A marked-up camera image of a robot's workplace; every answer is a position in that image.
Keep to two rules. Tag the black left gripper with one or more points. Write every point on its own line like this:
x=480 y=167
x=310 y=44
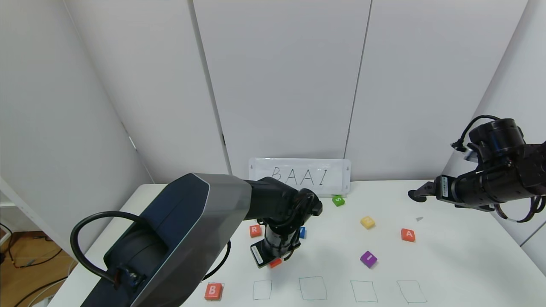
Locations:
x=259 y=254

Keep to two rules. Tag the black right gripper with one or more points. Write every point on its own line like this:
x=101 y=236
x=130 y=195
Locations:
x=444 y=186

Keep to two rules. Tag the orange letter A block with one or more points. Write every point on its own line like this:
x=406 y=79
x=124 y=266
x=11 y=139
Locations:
x=408 y=235
x=276 y=263

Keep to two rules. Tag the orange letter B block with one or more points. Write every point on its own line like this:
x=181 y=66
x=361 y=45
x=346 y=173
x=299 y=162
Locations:
x=213 y=291

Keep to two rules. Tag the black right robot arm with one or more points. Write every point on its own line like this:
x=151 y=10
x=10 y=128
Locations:
x=497 y=136

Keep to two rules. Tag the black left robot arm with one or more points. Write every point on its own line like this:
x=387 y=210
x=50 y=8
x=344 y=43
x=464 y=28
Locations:
x=192 y=221

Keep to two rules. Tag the white BAAI sign board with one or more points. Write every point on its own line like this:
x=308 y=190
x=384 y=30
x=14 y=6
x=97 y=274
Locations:
x=332 y=175

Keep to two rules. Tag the orange letter R block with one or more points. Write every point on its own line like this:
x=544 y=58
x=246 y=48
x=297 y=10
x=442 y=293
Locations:
x=255 y=230

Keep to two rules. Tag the blue letter W block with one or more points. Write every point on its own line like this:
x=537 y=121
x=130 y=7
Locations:
x=303 y=232

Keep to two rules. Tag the yellow letter block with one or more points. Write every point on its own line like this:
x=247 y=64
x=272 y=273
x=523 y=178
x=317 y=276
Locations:
x=367 y=222

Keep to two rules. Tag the green letter S block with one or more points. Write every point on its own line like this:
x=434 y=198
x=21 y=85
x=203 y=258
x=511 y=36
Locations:
x=338 y=200

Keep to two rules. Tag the purple letter I block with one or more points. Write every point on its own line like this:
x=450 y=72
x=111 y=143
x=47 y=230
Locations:
x=368 y=259

